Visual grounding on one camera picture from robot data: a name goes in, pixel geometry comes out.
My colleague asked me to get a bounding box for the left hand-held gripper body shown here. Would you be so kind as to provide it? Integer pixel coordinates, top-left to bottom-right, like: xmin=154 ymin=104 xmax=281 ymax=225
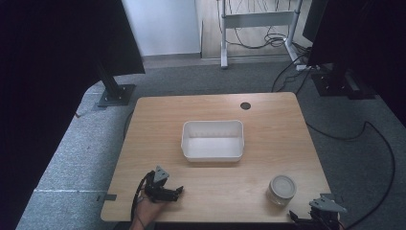
xmin=144 ymin=165 xmax=170 ymax=203

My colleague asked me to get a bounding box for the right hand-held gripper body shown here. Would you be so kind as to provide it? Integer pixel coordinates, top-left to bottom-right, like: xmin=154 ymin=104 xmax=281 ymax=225
xmin=307 ymin=194 xmax=349 ymax=230

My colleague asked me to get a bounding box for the white plastic bin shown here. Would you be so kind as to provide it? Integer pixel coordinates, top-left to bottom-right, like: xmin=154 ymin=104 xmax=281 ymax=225
xmin=180 ymin=120 xmax=245 ymax=163

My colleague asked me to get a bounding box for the person's left hand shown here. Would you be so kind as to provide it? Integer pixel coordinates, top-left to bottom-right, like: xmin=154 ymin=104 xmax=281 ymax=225
xmin=133 ymin=195 xmax=169 ymax=224

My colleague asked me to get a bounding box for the black metal stand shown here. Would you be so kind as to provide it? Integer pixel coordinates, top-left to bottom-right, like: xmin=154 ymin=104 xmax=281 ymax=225
xmin=95 ymin=60 xmax=137 ymax=108

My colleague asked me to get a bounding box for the black stand base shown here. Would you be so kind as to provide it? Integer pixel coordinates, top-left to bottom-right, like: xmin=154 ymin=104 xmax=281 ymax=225
xmin=310 ymin=70 xmax=376 ymax=101

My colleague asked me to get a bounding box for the white power strip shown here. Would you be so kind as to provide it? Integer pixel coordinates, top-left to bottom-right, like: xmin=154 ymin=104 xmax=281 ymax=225
xmin=295 ymin=64 xmax=321 ymax=72

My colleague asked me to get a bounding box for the black curtain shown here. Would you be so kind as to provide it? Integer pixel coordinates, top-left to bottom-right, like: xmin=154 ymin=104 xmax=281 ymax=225
xmin=0 ymin=0 xmax=147 ymax=230
xmin=306 ymin=0 xmax=406 ymax=127

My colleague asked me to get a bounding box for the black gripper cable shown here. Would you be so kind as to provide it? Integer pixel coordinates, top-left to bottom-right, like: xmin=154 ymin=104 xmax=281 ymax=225
xmin=130 ymin=171 xmax=155 ymax=222

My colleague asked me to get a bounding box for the grey metal table bracket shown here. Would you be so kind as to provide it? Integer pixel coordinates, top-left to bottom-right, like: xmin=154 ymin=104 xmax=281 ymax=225
xmin=96 ymin=193 xmax=118 ymax=202

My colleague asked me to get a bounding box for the short black cable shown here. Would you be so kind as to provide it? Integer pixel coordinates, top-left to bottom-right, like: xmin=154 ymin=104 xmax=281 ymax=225
xmin=122 ymin=109 xmax=135 ymax=141

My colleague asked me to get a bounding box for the long black floor cable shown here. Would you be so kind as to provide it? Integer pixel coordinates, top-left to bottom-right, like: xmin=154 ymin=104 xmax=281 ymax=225
xmin=305 ymin=120 xmax=397 ymax=230

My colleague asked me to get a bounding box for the black power cable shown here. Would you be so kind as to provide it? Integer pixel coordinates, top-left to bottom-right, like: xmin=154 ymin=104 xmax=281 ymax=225
xmin=270 ymin=53 xmax=308 ymax=94

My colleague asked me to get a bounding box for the bundle of black cables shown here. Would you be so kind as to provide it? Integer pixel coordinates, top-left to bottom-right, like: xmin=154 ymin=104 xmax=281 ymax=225
xmin=223 ymin=0 xmax=298 ymax=51

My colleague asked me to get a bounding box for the white desk frame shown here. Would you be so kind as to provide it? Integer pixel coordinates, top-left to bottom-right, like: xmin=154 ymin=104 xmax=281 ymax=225
xmin=217 ymin=0 xmax=309 ymax=70

